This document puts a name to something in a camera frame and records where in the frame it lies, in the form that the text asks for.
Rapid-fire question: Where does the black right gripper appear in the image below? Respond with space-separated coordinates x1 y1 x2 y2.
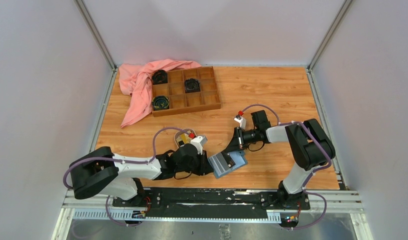
225 126 260 153

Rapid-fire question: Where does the teal leather card holder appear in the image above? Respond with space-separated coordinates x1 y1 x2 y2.
208 150 248 179

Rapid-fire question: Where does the pink oval card tray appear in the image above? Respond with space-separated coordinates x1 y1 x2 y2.
174 128 197 147

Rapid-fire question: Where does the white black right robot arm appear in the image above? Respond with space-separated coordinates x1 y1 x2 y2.
221 110 336 209

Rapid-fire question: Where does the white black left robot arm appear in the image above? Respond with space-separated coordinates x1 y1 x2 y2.
64 143 214 207

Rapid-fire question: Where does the yellow black credit card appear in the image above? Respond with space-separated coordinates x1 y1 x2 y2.
174 131 191 147

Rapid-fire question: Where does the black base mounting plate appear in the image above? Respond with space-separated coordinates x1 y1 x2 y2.
112 187 310 219

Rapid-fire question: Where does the wooden compartment tray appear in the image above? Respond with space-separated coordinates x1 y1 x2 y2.
151 66 221 117

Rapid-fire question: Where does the rolled dark dotted tie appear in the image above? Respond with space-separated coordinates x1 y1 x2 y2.
184 78 201 94

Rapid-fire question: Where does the rolled black tie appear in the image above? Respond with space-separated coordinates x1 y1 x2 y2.
151 69 168 85

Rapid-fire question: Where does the pink cloth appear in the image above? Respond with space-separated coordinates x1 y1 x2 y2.
119 58 201 128

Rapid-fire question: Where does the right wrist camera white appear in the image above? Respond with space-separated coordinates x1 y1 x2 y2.
234 111 247 130

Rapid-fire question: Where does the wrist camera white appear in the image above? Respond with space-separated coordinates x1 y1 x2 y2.
189 133 207 155
234 111 247 130

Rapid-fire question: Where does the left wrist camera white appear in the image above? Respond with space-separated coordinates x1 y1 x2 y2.
189 133 207 155

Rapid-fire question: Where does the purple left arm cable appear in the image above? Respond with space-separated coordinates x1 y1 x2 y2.
64 126 194 228

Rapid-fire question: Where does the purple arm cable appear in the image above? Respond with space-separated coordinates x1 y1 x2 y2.
64 126 194 228
239 103 333 231

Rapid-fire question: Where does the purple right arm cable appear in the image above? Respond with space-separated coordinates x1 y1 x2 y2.
239 103 333 231

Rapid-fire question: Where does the aluminium frame rail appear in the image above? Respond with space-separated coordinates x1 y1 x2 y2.
52 187 373 240

